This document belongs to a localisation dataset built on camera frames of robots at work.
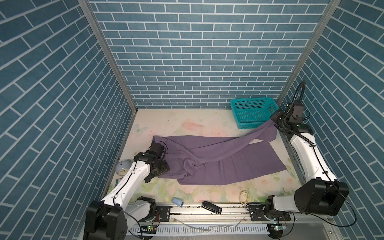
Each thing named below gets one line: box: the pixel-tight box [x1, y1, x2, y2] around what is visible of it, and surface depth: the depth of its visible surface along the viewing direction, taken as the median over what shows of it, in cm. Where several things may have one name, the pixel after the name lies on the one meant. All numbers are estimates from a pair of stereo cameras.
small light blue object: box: [171, 197, 184, 207], surface depth 78 cm
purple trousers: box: [153, 121, 287, 186], surface depth 91 cm
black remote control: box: [201, 200, 223, 215], surface depth 75 cm
